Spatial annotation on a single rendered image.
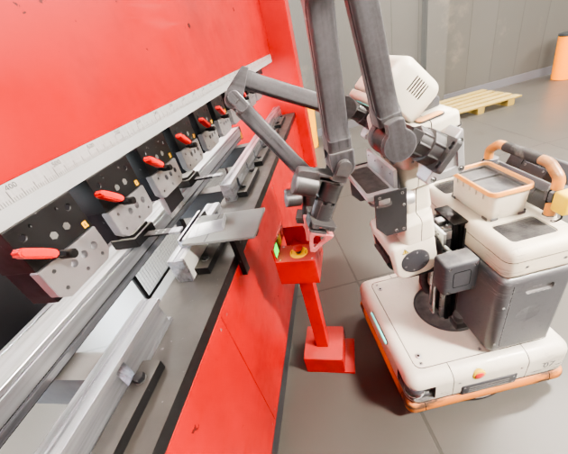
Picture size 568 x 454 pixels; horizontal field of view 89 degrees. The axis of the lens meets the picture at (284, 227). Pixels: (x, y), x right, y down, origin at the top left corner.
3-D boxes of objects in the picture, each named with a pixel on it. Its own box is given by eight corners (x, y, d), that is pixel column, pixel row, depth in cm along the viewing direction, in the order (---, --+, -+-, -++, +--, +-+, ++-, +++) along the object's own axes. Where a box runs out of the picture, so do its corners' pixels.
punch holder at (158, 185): (163, 200, 88) (136, 148, 79) (140, 204, 90) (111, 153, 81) (184, 178, 100) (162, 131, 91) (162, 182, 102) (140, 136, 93)
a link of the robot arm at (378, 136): (430, 135, 67) (418, 130, 71) (395, 117, 64) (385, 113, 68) (407, 170, 71) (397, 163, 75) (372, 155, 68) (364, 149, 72)
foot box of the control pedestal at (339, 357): (355, 373, 149) (352, 360, 143) (307, 371, 156) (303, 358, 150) (354, 339, 166) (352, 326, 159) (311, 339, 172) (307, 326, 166)
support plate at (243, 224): (254, 238, 93) (253, 236, 92) (182, 246, 99) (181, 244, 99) (265, 209, 108) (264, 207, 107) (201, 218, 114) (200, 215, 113)
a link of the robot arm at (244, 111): (235, 85, 91) (233, 90, 101) (223, 98, 91) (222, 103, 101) (324, 179, 106) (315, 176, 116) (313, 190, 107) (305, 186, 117)
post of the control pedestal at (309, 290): (328, 347, 152) (309, 271, 123) (316, 347, 154) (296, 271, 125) (328, 337, 157) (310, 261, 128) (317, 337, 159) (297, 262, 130)
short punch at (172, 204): (174, 218, 98) (161, 194, 93) (169, 219, 98) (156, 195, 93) (187, 204, 106) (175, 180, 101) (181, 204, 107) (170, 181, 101)
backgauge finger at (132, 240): (176, 242, 103) (169, 231, 101) (115, 249, 110) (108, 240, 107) (189, 223, 113) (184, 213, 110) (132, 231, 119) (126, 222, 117)
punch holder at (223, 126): (224, 137, 137) (211, 100, 128) (207, 140, 139) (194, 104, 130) (232, 128, 149) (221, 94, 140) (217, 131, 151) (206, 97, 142)
